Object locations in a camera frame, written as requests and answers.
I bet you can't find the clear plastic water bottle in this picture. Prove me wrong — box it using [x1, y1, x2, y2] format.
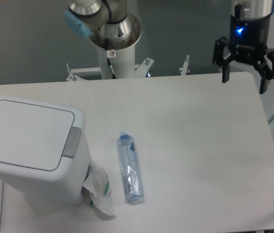
[117, 131, 144, 203]

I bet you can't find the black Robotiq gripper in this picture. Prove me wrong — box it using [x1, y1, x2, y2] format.
[212, 3, 274, 94]

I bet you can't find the white trash can body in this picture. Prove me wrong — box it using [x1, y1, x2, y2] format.
[0, 95, 92, 204]

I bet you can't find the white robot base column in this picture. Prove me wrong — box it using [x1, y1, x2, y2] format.
[97, 45, 135, 80]

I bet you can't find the black cable on column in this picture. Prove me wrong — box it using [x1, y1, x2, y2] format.
[104, 38, 117, 80]

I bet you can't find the white trash can lid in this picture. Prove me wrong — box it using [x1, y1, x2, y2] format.
[0, 100, 75, 171]

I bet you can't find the crumpled white plastic wrapper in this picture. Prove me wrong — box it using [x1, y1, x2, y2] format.
[83, 167, 115, 216]

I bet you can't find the white metal mounting frame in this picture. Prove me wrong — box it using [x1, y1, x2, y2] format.
[65, 54, 190, 82]

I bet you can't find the grey lid push button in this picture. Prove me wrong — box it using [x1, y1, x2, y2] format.
[62, 127, 82, 158]

